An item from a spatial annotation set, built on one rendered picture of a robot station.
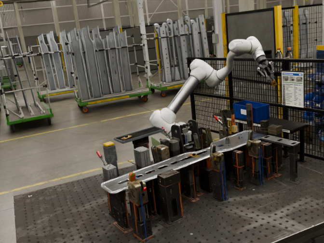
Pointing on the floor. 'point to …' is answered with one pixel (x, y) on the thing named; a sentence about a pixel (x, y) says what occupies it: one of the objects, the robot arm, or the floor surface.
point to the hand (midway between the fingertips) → (271, 79)
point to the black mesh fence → (261, 97)
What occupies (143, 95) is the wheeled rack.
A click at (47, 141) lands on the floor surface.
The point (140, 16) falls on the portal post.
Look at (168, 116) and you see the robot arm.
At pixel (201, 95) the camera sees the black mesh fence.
